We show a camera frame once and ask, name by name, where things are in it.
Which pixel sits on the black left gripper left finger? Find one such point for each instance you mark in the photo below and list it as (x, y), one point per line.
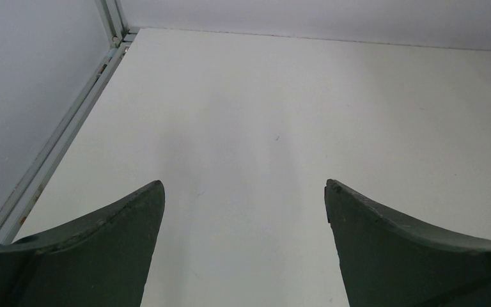
(99, 259)

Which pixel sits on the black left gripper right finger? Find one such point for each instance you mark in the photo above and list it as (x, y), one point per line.
(388, 258)

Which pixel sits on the aluminium frame rail left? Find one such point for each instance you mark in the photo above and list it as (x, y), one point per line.
(56, 58)

